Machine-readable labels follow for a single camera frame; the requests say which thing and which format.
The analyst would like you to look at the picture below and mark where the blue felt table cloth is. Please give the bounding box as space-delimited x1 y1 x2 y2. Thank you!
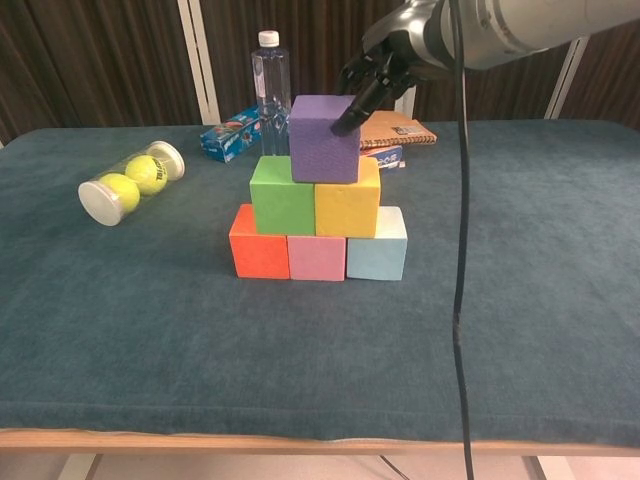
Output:
0 117 640 446

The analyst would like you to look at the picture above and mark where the green foam cube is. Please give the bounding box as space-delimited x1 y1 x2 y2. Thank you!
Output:
248 155 319 237

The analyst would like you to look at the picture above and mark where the clear plastic water bottle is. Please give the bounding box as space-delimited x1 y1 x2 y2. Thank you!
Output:
250 29 297 159

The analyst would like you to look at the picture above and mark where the clear tennis ball tube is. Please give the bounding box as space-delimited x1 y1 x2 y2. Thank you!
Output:
77 140 186 227

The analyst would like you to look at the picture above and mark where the black right hand cable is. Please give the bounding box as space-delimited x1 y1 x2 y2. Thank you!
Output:
447 0 476 480

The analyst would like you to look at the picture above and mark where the blue cookie box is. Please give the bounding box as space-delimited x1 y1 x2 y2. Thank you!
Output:
199 105 265 165

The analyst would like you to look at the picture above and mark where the yellow foam cube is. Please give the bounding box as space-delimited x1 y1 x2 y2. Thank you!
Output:
313 157 382 239

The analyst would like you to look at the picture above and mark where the blue white card box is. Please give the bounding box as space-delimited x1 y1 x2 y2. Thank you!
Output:
360 144 405 172

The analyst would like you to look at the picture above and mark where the purple foam cube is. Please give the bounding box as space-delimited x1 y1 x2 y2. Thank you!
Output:
288 94 362 184

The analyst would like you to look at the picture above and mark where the red foam cube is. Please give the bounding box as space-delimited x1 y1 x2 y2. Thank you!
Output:
228 202 291 281

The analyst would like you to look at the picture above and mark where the yellow tennis ball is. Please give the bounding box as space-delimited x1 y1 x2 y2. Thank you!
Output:
99 172 142 211
124 155 169 194

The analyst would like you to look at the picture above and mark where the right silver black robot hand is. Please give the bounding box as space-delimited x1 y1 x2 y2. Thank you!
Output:
330 0 441 137

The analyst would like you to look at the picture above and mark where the pink foam cube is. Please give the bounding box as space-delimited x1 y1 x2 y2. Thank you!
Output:
286 234 348 282

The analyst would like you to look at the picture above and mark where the light blue foam cube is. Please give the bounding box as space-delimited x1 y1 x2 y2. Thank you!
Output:
345 205 408 281

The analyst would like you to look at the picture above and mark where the brown cardboard package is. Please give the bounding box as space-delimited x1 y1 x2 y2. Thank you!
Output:
358 109 439 152

